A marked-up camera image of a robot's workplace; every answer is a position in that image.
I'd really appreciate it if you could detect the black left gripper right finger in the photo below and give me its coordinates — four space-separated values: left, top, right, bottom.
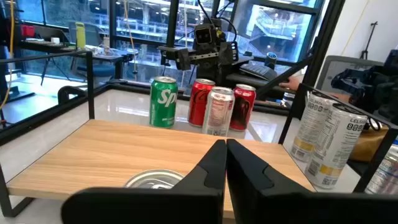
226 138 398 224

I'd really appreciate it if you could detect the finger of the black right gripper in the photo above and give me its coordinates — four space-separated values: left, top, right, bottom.
220 41 239 67
176 48 193 71

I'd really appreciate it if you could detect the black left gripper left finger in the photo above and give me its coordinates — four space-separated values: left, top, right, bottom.
60 139 227 224

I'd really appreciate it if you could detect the green Sprite can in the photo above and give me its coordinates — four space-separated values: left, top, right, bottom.
124 169 185 190
149 76 178 129

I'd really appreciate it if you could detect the red Coca-Cola can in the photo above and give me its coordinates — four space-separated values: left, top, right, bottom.
187 78 216 128

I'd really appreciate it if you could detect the silver Diet Coke can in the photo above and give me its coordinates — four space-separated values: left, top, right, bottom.
201 86 236 137

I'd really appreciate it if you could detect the red can black script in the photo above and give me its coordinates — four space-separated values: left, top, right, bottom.
229 83 257 131

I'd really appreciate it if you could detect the slim silver blue can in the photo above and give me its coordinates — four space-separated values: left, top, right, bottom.
364 144 398 195

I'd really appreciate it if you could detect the black keyboard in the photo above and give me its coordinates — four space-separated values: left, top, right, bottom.
239 62 278 82

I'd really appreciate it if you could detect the black keyboard desk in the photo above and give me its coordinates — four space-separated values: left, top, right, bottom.
226 54 301 94

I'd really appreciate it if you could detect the blue-topped black cylinder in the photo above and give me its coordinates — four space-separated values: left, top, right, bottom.
264 51 278 70

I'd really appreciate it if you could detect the person's hand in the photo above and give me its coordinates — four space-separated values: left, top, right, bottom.
279 76 302 92

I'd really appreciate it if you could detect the blue office chair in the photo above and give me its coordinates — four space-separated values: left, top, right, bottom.
76 63 116 78

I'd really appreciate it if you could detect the wooden tray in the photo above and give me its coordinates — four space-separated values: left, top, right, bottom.
0 49 398 218

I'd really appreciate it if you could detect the yellow-green bottle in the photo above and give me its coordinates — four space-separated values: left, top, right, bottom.
75 21 86 50

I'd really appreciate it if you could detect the black side desk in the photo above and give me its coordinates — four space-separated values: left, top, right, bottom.
18 39 125 80

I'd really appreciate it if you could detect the black tripod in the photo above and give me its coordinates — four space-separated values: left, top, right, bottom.
359 21 379 60

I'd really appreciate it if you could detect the red box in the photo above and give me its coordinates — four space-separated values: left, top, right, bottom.
20 24 35 39

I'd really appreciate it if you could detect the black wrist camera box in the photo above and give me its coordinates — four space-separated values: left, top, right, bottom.
193 23 218 50

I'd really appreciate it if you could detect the black window frame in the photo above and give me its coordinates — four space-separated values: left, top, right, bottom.
0 0 346 88

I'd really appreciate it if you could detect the orange rope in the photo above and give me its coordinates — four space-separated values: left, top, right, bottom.
123 0 138 74

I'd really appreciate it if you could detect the black camera equipment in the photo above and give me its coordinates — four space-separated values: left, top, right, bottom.
330 49 398 125

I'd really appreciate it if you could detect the black table frame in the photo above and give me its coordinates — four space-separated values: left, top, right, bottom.
0 55 313 147

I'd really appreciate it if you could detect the yellow cable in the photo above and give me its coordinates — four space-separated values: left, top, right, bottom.
0 0 16 110

